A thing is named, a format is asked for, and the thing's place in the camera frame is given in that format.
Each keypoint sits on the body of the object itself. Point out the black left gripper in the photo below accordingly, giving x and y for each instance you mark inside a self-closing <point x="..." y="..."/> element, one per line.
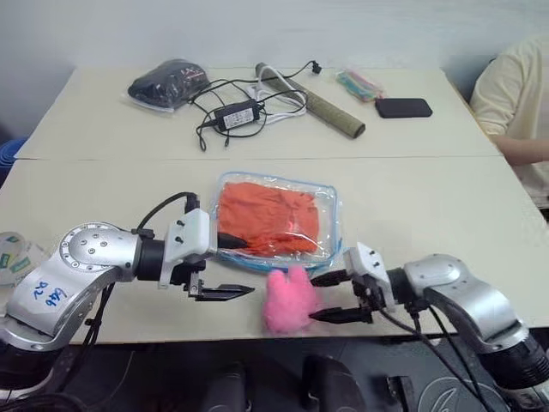
<point x="182" y="274"/>

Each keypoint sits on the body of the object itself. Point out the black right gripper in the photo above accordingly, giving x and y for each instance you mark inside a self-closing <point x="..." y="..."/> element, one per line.
<point x="371" y="296"/>

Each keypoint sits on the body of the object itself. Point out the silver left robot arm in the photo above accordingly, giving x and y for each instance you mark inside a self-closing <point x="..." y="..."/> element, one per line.
<point x="81" y="274"/>

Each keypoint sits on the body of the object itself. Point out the person's bare forearm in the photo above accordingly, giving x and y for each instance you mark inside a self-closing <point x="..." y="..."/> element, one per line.
<point x="521" y="151"/>

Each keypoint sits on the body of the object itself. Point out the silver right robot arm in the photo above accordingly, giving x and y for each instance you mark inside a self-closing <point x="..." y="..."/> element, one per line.
<point x="467" y="296"/>

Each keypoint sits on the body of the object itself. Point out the orange cloth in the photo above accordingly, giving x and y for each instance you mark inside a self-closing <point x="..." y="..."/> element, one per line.
<point x="266" y="214"/>

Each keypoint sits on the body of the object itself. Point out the clear plastic zip pouch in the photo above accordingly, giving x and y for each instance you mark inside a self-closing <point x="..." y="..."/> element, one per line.
<point x="328" y="214"/>

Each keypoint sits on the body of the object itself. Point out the black cloth in plastic bag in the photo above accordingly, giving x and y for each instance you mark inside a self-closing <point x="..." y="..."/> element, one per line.
<point x="169" y="83"/>

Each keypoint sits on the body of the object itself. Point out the pink plush toy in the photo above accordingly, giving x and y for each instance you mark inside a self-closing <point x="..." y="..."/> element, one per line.
<point x="287" y="304"/>

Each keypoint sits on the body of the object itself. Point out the dark rounded shape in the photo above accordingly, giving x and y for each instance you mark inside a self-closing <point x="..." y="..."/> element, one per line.
<point x="328" y="384"/>
<point x="225" y="388"/>

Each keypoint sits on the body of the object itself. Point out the black power adapter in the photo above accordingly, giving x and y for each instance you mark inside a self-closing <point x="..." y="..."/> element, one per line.
<point x="238" y="116"/>

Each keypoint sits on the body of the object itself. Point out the rolled dark green mat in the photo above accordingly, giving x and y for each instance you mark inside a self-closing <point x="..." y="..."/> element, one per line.
<point x="330" y="113"/>

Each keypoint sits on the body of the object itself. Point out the black flat power bank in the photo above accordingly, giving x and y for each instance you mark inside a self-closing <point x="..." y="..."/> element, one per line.
<point x="403" y="107"/>

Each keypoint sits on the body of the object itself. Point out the clear bag with green labels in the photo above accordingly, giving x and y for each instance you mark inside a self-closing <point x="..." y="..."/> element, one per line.
<point x="15" y="257"/>

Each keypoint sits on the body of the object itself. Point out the bag of colourful rubber bands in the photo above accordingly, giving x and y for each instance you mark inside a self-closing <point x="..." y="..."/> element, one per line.
<point x="358" y="83"/>

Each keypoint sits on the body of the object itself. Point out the blue plastic container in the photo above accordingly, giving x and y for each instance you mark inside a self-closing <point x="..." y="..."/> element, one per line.
<point x="10" y="154"/>

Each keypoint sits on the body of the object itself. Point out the person in cream shirt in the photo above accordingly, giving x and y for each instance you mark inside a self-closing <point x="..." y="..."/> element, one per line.
<point x="514" y="86"/>

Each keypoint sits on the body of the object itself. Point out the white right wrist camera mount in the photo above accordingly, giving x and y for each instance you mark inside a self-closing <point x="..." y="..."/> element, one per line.
<point x="364" y="262"/>

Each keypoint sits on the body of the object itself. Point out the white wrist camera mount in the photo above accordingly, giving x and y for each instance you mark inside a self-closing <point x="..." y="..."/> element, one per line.
<point x="193" y="234"/>
<point x="364" y="262"/>

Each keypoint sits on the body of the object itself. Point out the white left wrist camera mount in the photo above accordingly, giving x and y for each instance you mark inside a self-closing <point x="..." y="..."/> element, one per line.
<point x="193" y="234"/>

